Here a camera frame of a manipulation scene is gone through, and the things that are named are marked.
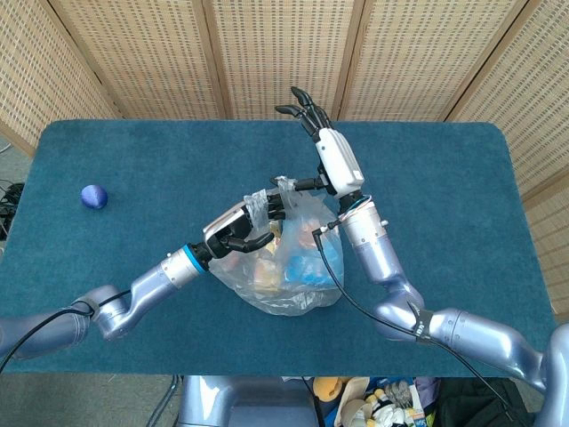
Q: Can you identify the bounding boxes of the clear plastic bag with snacks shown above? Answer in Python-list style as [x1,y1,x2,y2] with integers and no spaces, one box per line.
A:
[208,175,347,318]

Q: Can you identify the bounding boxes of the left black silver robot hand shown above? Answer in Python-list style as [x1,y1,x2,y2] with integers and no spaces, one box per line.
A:
[202,189,291,260]

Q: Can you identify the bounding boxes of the black fabric bag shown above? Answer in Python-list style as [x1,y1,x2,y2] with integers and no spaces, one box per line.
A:
[437,375,533,427]

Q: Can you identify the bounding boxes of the blue printed carton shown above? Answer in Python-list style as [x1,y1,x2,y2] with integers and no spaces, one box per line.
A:
[284,224,340,291]

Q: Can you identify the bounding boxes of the small blue ball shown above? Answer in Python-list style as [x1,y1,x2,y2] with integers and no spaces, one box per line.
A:
[80,183,109,211]

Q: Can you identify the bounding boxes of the grey-blue robot torso base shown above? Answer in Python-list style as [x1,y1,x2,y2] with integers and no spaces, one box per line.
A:
[177,375,319,427]

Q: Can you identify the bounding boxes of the black floor cable bundle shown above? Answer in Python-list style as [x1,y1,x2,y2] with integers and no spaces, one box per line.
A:
[0,179,26,237]

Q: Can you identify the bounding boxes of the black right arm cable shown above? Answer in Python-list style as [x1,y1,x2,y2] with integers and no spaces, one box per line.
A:
[311,226,519,427]

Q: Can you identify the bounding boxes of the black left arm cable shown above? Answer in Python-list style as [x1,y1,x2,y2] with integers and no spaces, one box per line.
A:
[0,290,134,371]

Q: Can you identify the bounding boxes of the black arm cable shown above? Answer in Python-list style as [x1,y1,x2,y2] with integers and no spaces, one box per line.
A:
[0,290,134,371]
[311,226,519,427]

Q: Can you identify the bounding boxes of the yellow snack packet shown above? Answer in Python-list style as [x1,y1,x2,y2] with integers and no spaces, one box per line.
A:
[254,259,285,294]

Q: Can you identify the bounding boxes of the teal carpet table mat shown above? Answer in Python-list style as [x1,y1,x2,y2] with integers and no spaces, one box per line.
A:
[0,118,559,378]

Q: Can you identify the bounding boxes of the cables beside robot base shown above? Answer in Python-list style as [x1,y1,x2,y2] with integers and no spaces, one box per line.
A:
[145,375,184,427]

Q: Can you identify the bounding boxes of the yellow plush toy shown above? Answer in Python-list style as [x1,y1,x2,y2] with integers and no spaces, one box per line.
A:
[312,376,350,404]

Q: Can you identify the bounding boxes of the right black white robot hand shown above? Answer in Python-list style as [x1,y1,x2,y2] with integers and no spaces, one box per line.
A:
[275,86,365,200]

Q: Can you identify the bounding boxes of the white plush toy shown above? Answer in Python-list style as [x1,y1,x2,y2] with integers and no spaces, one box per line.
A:
[340,385,419,427]

